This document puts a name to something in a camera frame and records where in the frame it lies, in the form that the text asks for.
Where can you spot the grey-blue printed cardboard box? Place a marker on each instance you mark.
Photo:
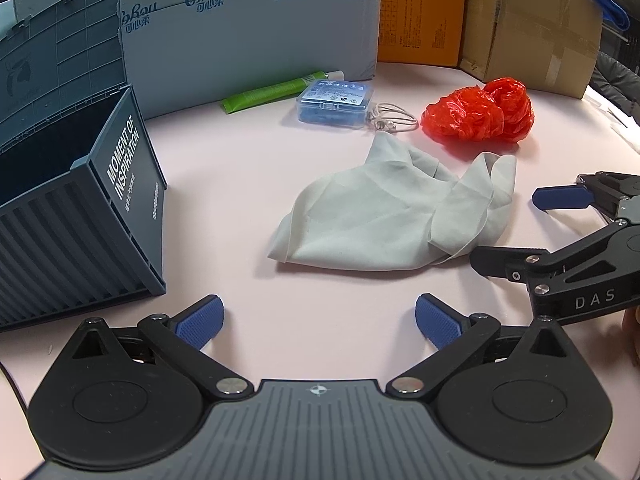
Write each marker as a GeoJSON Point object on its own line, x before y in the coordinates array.
{"type": "Point", "coordinates": [250, 35]}

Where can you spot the person's right hand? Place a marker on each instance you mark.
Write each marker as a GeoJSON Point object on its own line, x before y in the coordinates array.
{"type": "Point", "coordinates": [632, 330]}

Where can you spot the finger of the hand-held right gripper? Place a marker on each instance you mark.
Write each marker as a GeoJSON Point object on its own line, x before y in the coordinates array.
{"type": "Point", "coordinates": [500, 259]}
{"type": "Point", "coordinates": [560, 197]}

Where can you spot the green tube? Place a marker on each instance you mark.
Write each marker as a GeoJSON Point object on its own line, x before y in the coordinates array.
{"type": "Point", "coordinates": [270, 92]}

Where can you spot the brown cardboard box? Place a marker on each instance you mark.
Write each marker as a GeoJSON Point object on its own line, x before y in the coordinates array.
{"type": "Point", "coordinates": [530, 25]}

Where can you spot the dark blue plastic storage box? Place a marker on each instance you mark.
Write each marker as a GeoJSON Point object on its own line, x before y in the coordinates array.
{"type": "Point", "coordinates": [60, 210]}

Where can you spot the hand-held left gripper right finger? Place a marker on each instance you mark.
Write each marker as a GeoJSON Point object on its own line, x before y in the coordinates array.
{"type": "Point", "coordinates": [437, 322]}

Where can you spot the red plastic bag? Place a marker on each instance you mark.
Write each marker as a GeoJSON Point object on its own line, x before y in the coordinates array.
{"type": "Point", "coordinates": [475, 110]}

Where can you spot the white paper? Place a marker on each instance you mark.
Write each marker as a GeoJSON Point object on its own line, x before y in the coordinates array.
{"type": "Point", "coordinates": [622, 130]}

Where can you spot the light grey cloth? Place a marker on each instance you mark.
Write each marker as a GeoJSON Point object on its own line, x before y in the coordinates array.
{"type": "Point", "coordinates": [370, 210]}

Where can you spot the orange printed box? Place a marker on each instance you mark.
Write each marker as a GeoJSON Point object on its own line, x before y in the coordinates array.
{"type": "Point", "coordinates": [420, 10]}

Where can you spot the blue transparent plastic case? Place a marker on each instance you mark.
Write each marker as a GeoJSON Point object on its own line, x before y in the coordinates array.
{"type": "Point", "coordinates": [334, 102]}

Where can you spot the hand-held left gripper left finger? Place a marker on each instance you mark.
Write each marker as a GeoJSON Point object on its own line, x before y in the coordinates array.
{"type": "Point", "coordinates": [200, 322]}

